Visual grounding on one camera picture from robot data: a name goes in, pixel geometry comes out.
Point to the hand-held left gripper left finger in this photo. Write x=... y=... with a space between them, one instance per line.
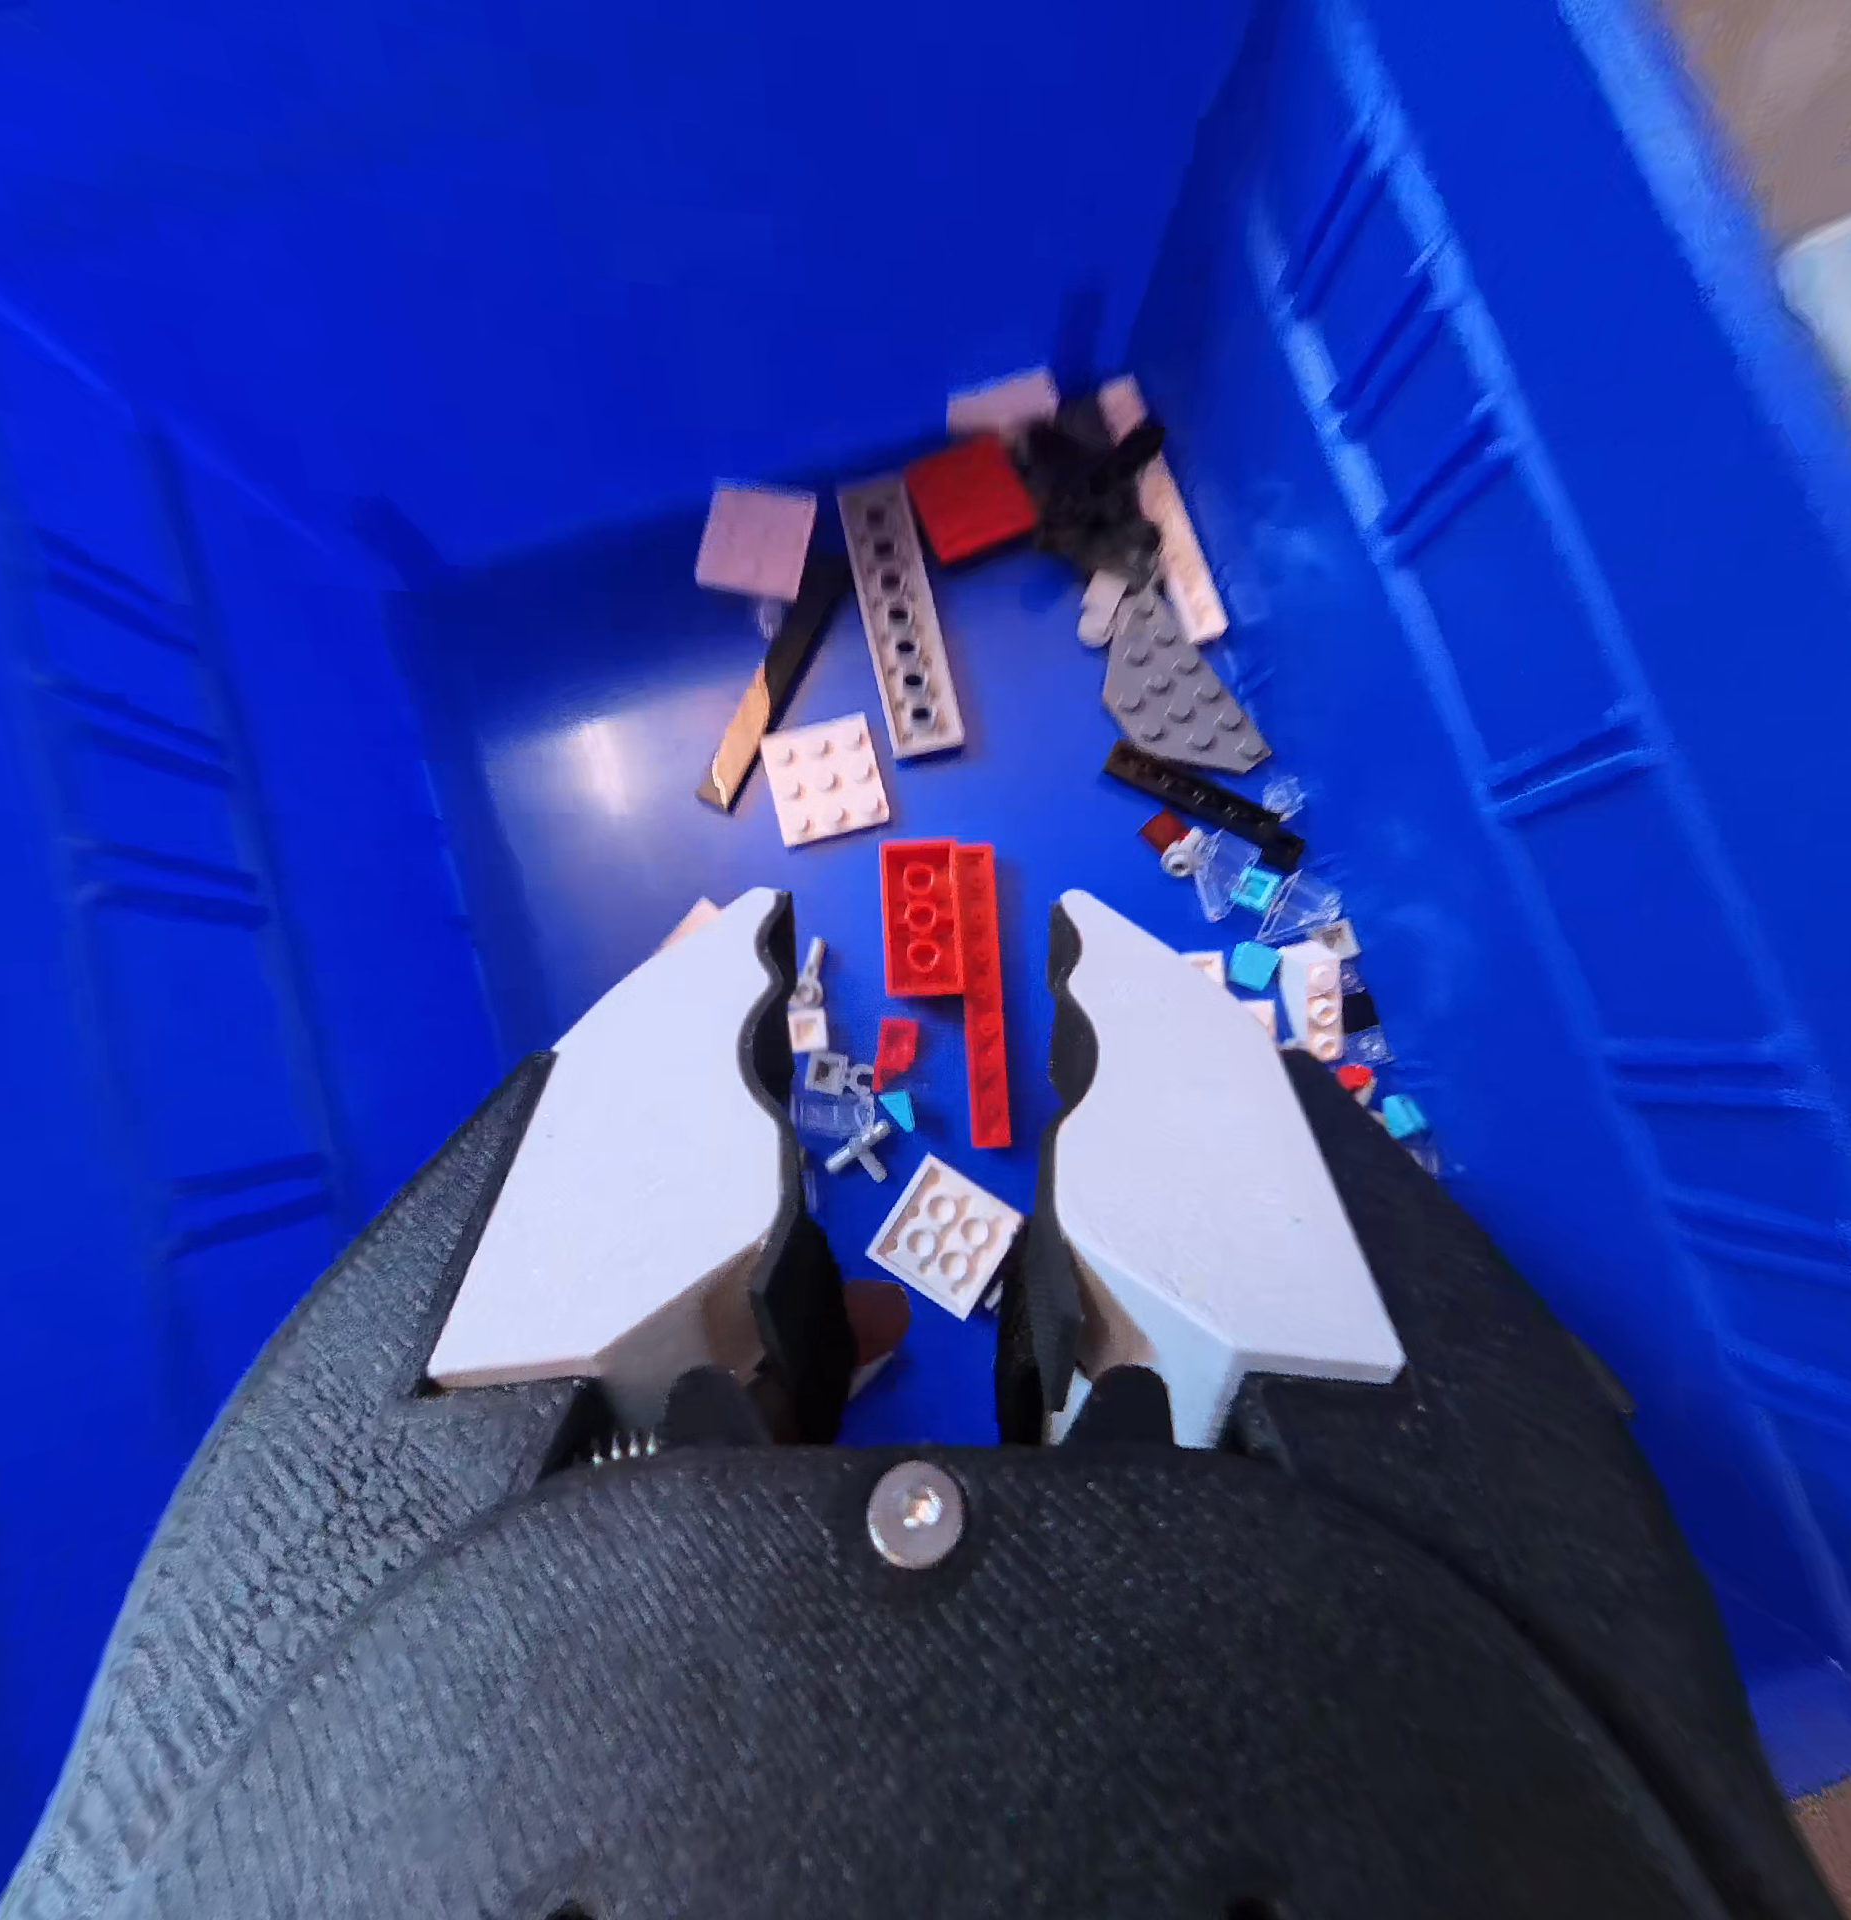
x=625 y=1185

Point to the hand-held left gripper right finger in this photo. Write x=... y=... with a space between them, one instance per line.
x=1209 y=1185

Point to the pile of lego pieces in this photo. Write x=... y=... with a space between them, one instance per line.
x=926 y=913

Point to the large blue plastic bin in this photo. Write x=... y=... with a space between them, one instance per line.
x=417 y=299

